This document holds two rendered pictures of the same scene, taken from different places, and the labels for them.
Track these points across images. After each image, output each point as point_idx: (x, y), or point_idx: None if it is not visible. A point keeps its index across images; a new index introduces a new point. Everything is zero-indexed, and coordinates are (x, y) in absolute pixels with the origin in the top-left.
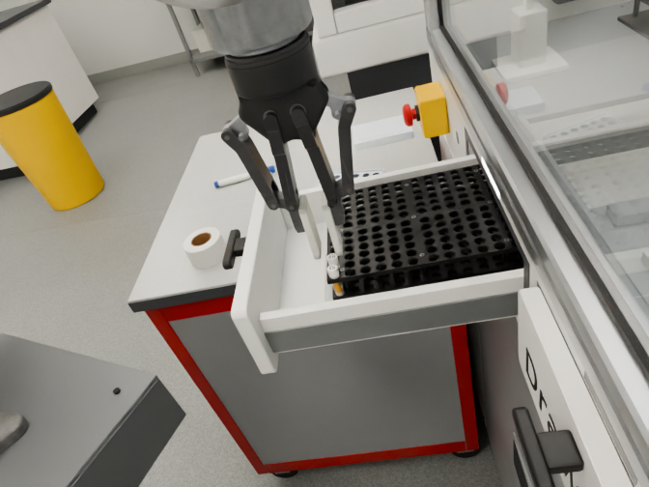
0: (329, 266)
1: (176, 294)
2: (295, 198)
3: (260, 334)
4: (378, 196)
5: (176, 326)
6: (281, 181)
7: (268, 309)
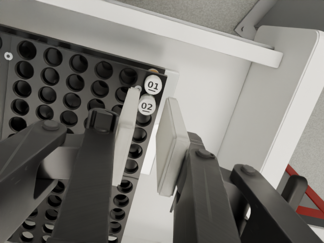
0: (155, 91)
1: (319, 227)
2: (192, 162)
3: (284, 37)
4: (42, 220)
5: (311, 204)
6: (224, 202)
7: (255, 94)
